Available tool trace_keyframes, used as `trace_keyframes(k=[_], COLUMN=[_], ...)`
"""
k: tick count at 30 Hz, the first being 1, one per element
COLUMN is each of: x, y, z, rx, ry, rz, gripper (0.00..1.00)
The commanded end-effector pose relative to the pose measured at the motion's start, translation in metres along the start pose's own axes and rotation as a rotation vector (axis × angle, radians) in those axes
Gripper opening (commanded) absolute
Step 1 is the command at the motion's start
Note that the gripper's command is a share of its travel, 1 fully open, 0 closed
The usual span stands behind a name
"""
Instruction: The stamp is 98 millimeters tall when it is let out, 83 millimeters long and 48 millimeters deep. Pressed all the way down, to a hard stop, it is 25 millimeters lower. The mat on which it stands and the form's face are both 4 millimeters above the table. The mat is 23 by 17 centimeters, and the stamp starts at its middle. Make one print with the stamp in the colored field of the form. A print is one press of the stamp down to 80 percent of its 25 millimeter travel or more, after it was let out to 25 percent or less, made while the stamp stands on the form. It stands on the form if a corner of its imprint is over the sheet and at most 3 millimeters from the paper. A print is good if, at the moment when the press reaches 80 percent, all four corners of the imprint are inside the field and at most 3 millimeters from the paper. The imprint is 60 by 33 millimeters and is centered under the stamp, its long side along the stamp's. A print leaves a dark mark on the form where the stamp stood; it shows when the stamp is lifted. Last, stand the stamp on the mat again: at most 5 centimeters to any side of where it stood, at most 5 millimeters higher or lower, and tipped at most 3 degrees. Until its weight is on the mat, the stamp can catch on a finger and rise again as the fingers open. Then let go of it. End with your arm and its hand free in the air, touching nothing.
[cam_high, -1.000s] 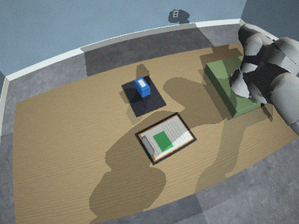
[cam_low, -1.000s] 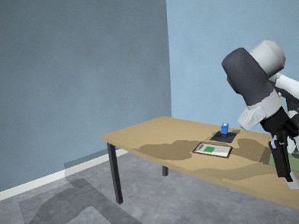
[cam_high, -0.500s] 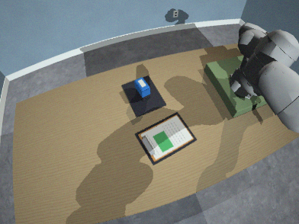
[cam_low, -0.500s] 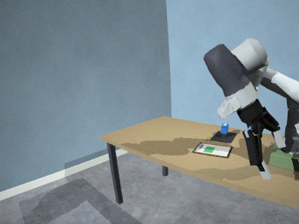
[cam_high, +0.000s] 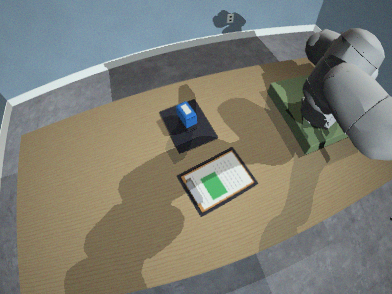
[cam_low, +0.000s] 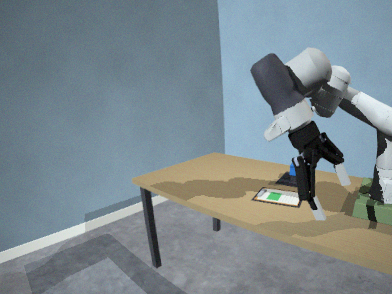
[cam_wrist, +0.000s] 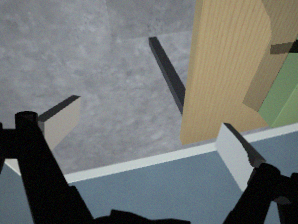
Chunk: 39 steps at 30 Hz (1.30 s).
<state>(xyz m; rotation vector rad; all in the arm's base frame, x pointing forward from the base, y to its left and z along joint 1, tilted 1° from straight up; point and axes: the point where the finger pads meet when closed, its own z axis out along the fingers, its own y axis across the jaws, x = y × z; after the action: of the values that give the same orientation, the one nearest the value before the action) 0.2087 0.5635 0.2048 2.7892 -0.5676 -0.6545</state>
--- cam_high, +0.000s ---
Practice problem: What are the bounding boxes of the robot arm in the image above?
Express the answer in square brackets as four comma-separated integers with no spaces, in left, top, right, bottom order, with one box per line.
[301,28,392,161]

